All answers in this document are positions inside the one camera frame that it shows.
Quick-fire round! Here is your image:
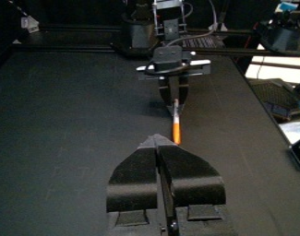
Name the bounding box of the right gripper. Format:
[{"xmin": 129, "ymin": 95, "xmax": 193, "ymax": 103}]
[{"xmin": 136, "ymin": 45, "xmax": 213, "ymax": 117}]

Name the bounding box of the grey marker pen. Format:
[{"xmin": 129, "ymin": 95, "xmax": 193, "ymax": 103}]
[{"xmin": 171, "ymin": 98, "xmax": 183, "ymax": 146}]

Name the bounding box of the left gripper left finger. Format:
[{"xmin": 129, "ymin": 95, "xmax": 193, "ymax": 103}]
[{"xmin": 105, "ymin": 133, "xmax": 161, "ymax": 236}]

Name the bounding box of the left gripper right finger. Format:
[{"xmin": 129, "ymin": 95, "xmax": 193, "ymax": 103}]
[{"xmin": 156, "ymin": 134, "xmax": 236, "ymax": 236}]

